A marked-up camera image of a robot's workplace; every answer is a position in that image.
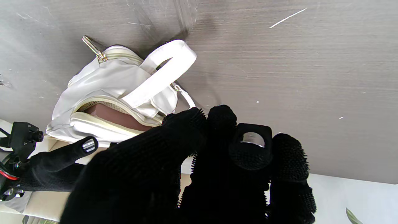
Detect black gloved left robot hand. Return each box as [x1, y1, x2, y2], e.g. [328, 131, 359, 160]
[60, 105, 317, 224]

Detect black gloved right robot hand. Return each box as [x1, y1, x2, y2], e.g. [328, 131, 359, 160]
[17, 136, 120, 193]

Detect white zippered cosmetic bag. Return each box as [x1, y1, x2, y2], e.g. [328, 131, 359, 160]
[46, 35, 197, 148]

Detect broad-leaved green potted plant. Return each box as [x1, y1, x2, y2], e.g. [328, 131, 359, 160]
[346, 208, 363, 224]

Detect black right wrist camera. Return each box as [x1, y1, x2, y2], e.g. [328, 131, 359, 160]
[0, 121, 44, 162]

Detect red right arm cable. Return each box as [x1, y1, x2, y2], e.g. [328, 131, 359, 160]
[0, 162, 20, 181]

